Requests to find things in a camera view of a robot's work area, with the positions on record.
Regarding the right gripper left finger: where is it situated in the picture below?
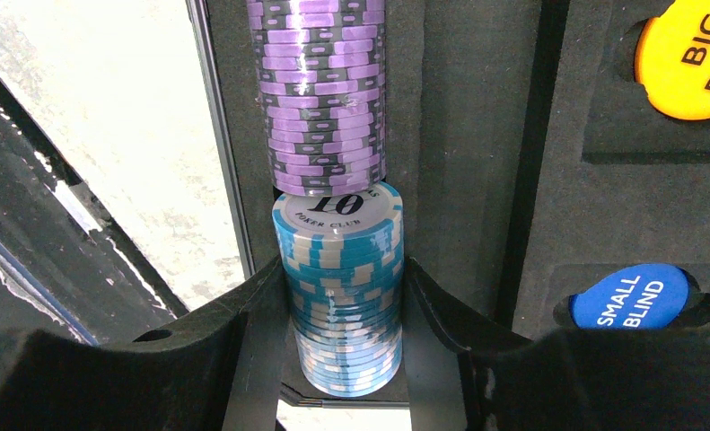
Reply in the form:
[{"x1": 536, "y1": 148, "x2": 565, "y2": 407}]
[{"x1": 0, "y1": 259, "x2": 289, "y2": 430}]

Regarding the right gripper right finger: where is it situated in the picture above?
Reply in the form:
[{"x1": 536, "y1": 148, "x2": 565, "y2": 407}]
[{"x1": 403, "y1": 259, "x2": 710, "y2": 430}]

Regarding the light blue poker chip stack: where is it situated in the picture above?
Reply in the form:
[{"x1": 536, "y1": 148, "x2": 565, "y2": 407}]
[{"x1": 272, "y1": 182, "x2": 405, "y2": 398}]

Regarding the blue dealer button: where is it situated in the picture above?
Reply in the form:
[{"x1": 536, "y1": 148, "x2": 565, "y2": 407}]
[{"x1": 569, "y1": 263, "x2": 691, "y2": 330}]

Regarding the black foam-lined poker case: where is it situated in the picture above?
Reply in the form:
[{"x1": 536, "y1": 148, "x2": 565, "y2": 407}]
[{"x1": 185, "y1": 0, "x2": 710, "y2": 411}]

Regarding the purple poker chip stack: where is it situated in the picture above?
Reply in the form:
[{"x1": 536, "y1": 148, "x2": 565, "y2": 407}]
[{"x1": 246, "y1": 0, "x2": 386, "y2": 197}]

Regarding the orange big blind button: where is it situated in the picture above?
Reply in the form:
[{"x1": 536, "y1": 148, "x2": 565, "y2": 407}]
[{"x1": 635, "y1": 13, "x2": 710, "y2": 121}]

